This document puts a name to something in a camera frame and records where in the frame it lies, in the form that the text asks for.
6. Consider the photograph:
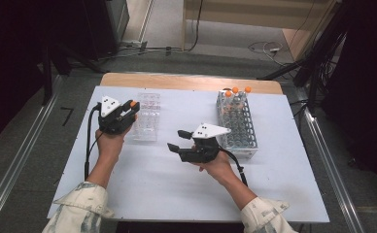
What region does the grey floor cable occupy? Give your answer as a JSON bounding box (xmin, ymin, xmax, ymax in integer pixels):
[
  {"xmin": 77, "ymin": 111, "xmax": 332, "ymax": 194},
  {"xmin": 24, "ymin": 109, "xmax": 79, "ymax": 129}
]
[{"xmin": 95, "ymin": 45, "xmax": 186, "ymax": 63}]

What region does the aluminium rail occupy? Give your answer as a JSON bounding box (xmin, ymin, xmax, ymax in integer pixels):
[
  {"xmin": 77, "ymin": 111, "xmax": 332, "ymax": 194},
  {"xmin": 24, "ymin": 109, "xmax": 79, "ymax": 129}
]
[
  {"xmin": 293, "ymin": 86, "xmax": 366, "ymax": 233},
  {"xmin": 0, "ymin": 75, "xmax": 64, "ymax": 233}
]

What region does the white board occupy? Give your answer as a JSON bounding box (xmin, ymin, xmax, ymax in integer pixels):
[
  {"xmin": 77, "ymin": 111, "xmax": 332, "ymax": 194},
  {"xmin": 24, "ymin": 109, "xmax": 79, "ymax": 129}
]
[{"xmin": 47, "ymin": 84, "xmax": 330, "ymax": 224}]

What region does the black cabinet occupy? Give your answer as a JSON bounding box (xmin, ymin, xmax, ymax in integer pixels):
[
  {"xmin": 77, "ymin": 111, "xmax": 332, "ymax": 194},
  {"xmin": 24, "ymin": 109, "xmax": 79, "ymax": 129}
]
[{"xmin": 78, "ymin": 0, "xmax": 130, "ymax": 62}]

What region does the dark curtain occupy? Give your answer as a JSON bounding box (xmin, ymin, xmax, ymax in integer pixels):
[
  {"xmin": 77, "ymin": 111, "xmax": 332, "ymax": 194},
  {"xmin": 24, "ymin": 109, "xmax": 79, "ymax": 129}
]
[
  {"xmin": 321, "ymin": 0, "xmax": 377, "ymax": 198},
  {"xmin": 0, "ymin": 0, "xmax": 84, "ymax": 152}
]

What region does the black metal stand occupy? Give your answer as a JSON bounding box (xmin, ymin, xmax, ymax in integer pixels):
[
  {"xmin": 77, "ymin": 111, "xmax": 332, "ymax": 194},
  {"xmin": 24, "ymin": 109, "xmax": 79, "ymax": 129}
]
[
  {"xmin": 257, "ymin": 0, "xmax": 351, "ymax": 115},
  {"xmin": 40, "ymin": 42, "xmax": 107, "ymax": 107}
]

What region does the left hand-held gripper cable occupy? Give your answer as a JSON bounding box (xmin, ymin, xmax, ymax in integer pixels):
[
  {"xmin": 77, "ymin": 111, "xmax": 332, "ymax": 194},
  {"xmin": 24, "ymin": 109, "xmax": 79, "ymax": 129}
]
[{"xmin": 84, "ymin": 102, "xmax": 103, "ymax": 182}]

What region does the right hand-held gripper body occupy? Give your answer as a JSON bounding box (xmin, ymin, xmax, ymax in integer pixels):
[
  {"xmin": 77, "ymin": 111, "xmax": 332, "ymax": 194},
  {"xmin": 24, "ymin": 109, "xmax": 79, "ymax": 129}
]
[{"xmin": 178, "ymin": 122, "xmax": 232, "ymax": 164}]

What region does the person's right hand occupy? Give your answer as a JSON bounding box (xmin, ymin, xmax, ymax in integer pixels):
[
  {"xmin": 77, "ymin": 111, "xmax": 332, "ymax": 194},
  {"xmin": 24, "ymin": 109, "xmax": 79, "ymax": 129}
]
[{"xmin": 191, "ymin": 150, "xmax": 240, "ymax": 183}]

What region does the white floor cable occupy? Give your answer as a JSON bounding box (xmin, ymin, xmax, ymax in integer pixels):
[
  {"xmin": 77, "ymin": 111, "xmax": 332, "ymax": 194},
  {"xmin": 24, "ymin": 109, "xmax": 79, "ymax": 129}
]
[{"xmin": 247, "ymin": 40, "xmax": 287, "ymax": 67}]

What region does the white metal tube rack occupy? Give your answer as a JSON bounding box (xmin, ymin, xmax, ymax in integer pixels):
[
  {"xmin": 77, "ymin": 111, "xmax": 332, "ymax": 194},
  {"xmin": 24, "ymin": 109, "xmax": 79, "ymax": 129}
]
[{"xmin": 215, "ymin": 89, "xmax": 259, "ymax": 160}]

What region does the right hand-held gripper cable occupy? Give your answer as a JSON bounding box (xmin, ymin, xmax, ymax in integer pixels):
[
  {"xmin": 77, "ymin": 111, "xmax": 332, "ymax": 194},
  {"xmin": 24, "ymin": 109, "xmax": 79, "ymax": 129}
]
[{"xmin": 220, "ymin": 146, "xmax": 249, "ymax": 187}]

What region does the black hanging cable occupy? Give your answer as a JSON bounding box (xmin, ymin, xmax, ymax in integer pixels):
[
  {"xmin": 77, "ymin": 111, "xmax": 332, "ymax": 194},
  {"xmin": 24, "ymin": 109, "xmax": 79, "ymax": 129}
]
[{"xmin": 186, "ymin": 0, "xmax": 205, "ymax": 53}]

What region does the hand-held gripper cable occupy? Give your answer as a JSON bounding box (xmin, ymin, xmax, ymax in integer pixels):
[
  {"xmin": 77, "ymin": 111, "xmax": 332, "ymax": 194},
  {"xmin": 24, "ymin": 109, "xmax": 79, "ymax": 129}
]
[
  {"xmin": 84, "ymin": 102, "xmax": 103, "ymax": 182},
  {"xmin": 220, "ymin": 146, "xmax": 249, "ymax": 187}
]

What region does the clear plastic tube rack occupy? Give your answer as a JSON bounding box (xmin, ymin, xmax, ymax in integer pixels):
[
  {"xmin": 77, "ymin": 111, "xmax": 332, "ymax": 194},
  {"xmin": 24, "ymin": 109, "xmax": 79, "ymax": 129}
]
[{"xmin": 130, "ymin": 92, "xmax": 162, "ymax": 144}]

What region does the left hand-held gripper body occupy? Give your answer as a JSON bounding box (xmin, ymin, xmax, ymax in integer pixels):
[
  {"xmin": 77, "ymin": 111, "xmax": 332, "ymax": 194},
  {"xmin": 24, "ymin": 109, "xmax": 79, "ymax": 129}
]
[{"xmin": 97, "ymin": 95, "xmax": 137, "ymax": 136}]

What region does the wooden table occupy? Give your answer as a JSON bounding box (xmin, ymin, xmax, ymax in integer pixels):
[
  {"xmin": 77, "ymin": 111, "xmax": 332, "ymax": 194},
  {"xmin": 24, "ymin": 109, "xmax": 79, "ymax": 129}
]
[{"xmin": 99, "ymin": 72, "xmax": 285, "ymax": 96}]

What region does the person's right pale sleeve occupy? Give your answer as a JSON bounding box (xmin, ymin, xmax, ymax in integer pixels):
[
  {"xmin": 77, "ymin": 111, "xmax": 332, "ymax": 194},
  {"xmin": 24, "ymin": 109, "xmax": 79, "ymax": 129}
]
[{"xmin": 239, "ymin": 196, "xmax": 300, "ymax": 233}]

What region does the person's left hand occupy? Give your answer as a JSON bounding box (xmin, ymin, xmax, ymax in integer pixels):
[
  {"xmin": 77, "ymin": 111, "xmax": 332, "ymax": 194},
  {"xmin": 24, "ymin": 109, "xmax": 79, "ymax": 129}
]
[{"xmin": 94, "ymin": 123, "xmax": 134, "ymax": 160}]

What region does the grey power strip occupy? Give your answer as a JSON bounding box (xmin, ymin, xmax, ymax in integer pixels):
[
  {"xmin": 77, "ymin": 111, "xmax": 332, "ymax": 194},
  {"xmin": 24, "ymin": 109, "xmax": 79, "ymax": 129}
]
[{"xmin": 120, "ymin": 39, "xmax": 150, "ymax": 50}]

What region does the person's pale sleeve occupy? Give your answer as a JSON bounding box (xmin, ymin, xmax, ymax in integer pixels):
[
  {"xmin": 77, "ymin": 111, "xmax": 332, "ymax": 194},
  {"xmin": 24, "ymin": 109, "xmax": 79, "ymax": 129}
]
[
  {"xmin": 239, "ymin": 196, "xmax": 300, "ymax": 233},
  {"xmin": 42, "ymin": 181, "xmax": 116, "ymax": 233}
]

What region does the person's left pale sleeve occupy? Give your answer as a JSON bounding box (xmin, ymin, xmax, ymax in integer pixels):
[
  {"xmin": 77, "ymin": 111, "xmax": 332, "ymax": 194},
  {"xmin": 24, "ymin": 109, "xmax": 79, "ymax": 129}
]
[{"xmin": 42, "ymin": 181, "xmax": 116, "ymax": 233}]

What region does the pale wooden furniture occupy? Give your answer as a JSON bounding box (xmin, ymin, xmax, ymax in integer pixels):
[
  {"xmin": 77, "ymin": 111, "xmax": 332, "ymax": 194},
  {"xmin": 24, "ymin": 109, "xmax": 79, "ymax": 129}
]
[{"xmin": 181, "ymin": 0, "xmax": 344, "ymax": 62}]

